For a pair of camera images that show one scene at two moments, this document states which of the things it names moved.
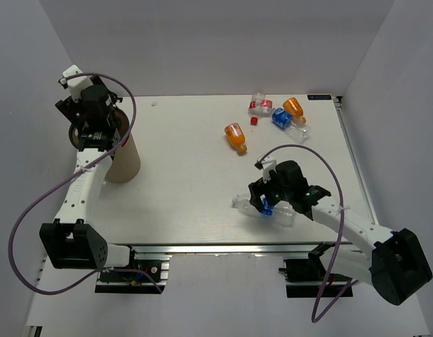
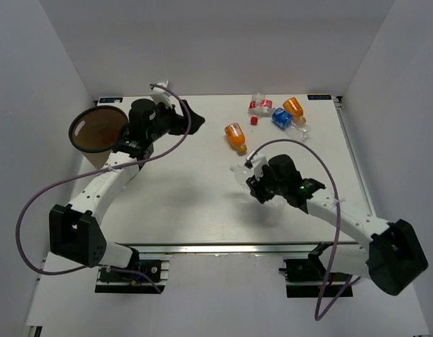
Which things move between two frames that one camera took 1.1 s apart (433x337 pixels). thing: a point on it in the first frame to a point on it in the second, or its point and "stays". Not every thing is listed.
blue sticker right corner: x=319 y=97 stays
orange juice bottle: x=236 y=135 stays
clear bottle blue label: x=283 y=213 to x=242 y=175
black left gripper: x=69 y=108 to x=180 y=123
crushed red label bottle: x=260 y=105 stays
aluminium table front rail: x=234 y=248 stays
